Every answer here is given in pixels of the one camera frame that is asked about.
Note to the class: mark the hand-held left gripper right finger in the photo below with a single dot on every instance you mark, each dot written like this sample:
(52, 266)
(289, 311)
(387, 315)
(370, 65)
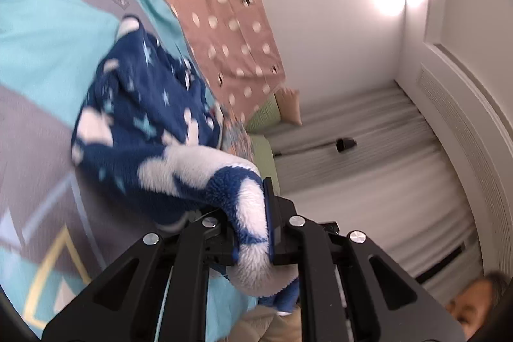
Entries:
(273, 220)

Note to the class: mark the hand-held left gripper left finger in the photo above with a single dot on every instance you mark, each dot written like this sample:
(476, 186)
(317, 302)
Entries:
(191, 250)

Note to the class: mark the blue star-print fleece garment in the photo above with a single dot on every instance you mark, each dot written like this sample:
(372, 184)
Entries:
(160, 113)

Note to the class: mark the floral patterned cloth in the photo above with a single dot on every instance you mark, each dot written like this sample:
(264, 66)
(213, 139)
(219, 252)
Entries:
(237, 139)

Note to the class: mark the person's beige clothing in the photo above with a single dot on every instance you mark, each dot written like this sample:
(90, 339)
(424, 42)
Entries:
(260, 328)

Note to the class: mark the white pleated curtain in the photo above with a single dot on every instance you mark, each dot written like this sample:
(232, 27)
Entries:
(380, 173)

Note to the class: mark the person's head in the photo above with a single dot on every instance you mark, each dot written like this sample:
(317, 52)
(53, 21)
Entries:
(475, 302)

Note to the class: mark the brown polka dot cloth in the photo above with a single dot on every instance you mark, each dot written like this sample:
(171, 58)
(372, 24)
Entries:
(216, 5)

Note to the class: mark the teal and grey printed blanket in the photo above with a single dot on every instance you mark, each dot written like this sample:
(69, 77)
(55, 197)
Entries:
(48, 57)

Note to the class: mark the white panelled door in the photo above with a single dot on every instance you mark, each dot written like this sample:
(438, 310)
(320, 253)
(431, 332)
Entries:
(469, 65)

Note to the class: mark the black wall plug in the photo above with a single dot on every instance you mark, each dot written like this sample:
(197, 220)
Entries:
(345, 144)

